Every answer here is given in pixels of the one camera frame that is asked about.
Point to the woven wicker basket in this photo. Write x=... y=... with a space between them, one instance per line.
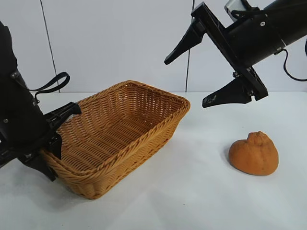
x=115 y=134

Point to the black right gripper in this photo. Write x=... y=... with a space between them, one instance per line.
x=251 y=40

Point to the orange bread roll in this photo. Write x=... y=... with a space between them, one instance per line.
x=254 y=157

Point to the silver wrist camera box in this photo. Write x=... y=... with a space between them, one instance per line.
x=233 y=6

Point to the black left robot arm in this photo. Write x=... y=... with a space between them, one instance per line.
x=6 y=48

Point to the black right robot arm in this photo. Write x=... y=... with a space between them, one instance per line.
x=291 y=21

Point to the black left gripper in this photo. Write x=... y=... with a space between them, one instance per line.
x=21 y=119

